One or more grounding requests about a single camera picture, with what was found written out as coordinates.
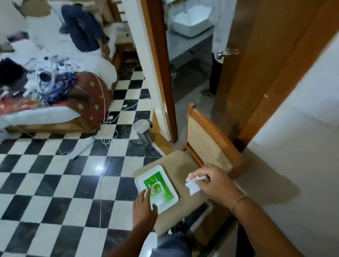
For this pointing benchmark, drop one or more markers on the person's left hand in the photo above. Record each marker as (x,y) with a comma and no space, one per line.
(143,211)

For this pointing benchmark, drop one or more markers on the person's right hand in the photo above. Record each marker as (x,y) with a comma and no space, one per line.
(218,185)

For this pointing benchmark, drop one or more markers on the person's left thumb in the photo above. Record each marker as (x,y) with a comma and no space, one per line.
(154,207)

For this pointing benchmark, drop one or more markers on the person's right fingers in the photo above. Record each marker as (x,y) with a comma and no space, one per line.
(201,173)

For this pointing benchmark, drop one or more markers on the white tissue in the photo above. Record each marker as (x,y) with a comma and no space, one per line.
(192,185)

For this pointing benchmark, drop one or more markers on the white tray with green liquid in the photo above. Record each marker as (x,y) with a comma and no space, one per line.
(164,196)

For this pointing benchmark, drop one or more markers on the person's right forearm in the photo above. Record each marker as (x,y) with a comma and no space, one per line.
(264,230)

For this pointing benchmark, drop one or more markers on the person's left forearm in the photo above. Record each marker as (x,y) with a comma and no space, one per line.
(127,243)

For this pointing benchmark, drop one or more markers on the wooden chair with beige cushion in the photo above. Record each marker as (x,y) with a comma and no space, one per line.
(206,143)

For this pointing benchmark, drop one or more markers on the white-framed dark tablet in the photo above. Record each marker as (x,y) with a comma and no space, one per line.
(200,213)

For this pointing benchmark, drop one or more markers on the person's leg in jeans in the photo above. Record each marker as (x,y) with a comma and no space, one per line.
(173,245)

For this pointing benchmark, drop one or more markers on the steel pedal trash bin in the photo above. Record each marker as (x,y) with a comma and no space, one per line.
(143,131)

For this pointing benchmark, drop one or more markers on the wooden door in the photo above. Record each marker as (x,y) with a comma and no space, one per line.
(264,66)

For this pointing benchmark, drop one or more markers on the red patterned blanket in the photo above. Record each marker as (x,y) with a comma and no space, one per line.
(90,98)

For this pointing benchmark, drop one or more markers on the grey bathroom counter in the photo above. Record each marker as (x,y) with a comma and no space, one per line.
(185,43)

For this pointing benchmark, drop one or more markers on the wooden bedside table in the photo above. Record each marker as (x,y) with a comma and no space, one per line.
(127,51)

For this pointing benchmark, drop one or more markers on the wooden bed with white sheet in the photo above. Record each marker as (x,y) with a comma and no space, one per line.
(39,116)

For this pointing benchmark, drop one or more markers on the white wash basin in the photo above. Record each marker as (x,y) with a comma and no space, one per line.
(190,22)

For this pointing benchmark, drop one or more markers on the blue patterned cloth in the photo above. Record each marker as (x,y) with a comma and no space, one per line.
(59,86)

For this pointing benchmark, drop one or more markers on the black bag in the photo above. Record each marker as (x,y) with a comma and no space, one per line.
(10,74)

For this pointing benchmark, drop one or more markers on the wooden door frame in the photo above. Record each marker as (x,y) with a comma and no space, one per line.
(161,66)

